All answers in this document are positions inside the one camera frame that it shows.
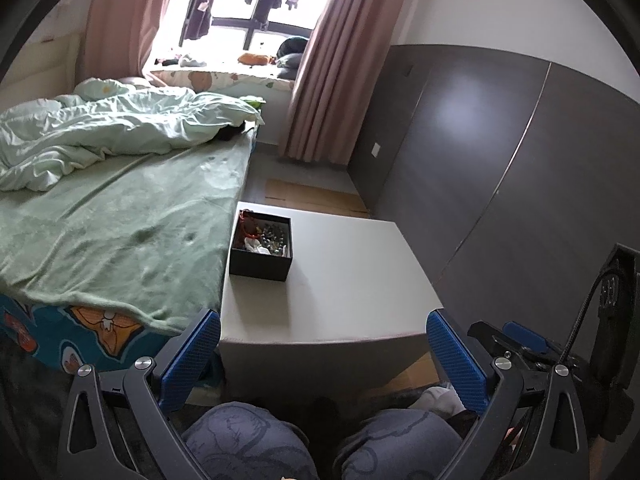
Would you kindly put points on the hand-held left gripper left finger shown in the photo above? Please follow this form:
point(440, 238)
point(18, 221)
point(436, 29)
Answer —
point(192, 355)

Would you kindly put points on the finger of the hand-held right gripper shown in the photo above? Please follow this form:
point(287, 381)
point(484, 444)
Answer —
point(525, 335)
point(482, 335)

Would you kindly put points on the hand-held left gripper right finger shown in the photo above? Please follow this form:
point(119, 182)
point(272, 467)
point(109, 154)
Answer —
point(455, 365)

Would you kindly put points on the black jewelry box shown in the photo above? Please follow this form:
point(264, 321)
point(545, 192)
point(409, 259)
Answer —
point(260, 267)

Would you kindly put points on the white tissue paper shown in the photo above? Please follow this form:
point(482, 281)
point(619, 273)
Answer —
point(255, 247)

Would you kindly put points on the white sock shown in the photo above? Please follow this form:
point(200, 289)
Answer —
point(440, 400)

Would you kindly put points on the person's right leg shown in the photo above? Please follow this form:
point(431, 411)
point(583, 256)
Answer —
point(400, 445)

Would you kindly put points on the person's leg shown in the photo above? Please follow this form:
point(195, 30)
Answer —
point(400, 445)
point(250, 445)

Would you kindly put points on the person's left leg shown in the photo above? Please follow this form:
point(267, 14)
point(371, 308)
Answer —
point(250, 445)

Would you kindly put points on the green blanket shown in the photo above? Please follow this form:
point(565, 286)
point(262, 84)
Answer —
point(125, 230)

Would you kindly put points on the white side table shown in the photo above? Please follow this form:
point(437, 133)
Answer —
point(340, 280)

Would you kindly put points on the teal printed bed sheet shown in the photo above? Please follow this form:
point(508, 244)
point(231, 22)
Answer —
point(50, 330)

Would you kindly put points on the dark grey wardrobe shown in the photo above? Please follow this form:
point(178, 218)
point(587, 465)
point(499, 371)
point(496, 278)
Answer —
point(475, 160)

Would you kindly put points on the brown cardboard sheet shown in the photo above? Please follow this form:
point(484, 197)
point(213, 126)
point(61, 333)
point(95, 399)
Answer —
point(320, 197)

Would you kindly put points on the light green duvet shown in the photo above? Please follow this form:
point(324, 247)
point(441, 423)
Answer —
point(100, 130)

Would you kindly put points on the bright green item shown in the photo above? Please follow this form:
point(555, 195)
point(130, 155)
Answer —
point(252, 102)

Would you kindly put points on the printed window seat cushion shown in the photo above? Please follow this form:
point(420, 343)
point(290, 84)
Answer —
point(210, 79)

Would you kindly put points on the white cloth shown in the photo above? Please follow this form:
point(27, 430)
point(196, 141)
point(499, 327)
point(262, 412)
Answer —
point(192, 61)

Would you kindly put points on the orange cloth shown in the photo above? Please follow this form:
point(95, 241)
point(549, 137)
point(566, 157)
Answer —
point(254, 58)

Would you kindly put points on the pink curtain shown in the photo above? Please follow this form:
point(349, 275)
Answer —
point(340, 60)
point(120, 20)

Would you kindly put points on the dark grey cushion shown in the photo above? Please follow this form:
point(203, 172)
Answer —
point(292, 57)

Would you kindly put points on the black window railing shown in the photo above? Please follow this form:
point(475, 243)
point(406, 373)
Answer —
point(250, 27)

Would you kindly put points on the hanging purple garment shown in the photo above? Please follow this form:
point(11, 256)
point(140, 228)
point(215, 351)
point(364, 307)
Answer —
point(200, 5)

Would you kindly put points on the white bed frame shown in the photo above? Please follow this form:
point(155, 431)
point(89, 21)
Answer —
point(45, 70)

